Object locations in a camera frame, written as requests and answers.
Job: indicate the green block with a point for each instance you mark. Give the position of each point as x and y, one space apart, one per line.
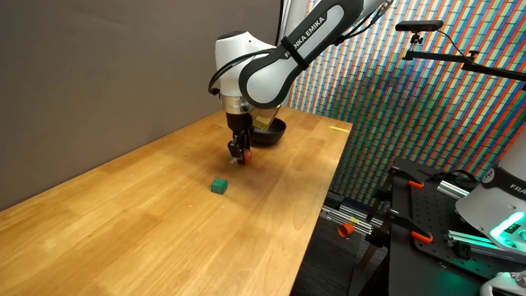
219 186

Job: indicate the long aluminium rail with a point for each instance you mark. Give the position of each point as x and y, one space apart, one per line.
472 240

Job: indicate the orange block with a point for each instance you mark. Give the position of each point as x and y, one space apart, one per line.
247 156

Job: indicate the orange cup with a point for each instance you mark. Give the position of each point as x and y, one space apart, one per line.
345 230

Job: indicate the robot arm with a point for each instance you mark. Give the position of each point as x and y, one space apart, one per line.
271 78

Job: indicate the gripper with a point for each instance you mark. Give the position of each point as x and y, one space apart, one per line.
238 123

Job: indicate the short aluminium rail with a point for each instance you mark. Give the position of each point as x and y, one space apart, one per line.
451 190

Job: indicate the yellow tape strip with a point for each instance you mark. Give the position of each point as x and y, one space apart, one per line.
339 129

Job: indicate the black bowl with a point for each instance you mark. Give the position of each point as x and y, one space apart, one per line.
273 133

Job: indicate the yellow translucent object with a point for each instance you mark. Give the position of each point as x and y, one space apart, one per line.
265 119

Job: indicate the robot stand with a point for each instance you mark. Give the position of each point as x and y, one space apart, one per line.
427 230

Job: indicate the camera on mount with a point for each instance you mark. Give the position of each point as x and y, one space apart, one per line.
419 26

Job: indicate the white device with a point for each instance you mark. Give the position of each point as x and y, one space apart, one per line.
507 284

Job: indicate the aluminium rails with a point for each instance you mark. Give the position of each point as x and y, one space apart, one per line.
349 216

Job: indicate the black clamp with orange tips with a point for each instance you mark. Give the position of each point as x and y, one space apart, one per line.
404 224
407 174

